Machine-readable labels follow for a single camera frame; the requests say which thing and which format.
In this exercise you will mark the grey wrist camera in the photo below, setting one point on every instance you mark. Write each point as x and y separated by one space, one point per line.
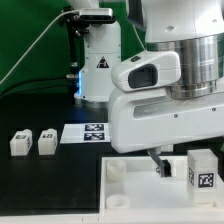
147 70

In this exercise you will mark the white sheet with tags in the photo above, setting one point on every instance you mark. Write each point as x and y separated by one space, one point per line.
85 133

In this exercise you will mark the white square tabletop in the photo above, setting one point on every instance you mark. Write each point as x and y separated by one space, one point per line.
134 184

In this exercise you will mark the grey camera on stand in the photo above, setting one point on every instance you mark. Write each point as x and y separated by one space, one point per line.
96 14

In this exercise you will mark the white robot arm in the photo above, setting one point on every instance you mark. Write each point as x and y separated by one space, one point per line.
173 91

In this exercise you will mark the black camera stand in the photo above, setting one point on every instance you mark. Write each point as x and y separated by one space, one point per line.
76 28

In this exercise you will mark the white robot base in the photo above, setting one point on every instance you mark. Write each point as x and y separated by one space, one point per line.
102 47

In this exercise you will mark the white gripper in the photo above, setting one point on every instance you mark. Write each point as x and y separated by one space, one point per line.
149 119

